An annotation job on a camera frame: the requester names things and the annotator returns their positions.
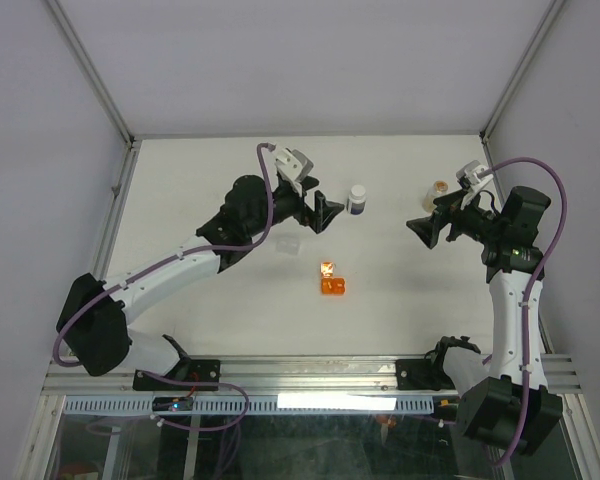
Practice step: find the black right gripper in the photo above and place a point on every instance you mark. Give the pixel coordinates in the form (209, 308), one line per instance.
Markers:
(428, 227)

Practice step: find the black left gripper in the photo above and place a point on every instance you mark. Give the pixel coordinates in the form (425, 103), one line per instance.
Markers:
(324, 212)

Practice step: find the clear bottle orange pills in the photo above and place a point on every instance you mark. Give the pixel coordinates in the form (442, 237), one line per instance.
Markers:
(438, 189)

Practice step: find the white cap pill bottle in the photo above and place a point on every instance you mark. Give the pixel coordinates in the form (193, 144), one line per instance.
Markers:
(356, 201)

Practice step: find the orange pill organizer box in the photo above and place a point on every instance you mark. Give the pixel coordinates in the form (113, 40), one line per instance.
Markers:
(330, 283)

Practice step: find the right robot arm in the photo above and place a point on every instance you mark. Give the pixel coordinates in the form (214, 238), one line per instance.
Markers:
(504, 401)

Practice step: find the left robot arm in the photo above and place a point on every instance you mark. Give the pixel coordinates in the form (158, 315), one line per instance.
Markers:
(95, 321)

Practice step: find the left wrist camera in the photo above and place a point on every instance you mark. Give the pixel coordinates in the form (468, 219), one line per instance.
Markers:
(293, 167)

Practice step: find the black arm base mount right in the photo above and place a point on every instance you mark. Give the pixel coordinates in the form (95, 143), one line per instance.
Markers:
(420, 374)

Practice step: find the aluminium frame rail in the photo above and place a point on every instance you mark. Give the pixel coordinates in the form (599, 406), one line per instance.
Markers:
(263, 375)

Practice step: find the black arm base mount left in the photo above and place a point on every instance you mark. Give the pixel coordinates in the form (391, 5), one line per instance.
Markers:
(192, 373)

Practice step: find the grey slotted cable duct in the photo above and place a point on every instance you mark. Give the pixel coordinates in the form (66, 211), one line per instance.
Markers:
(283, 403)

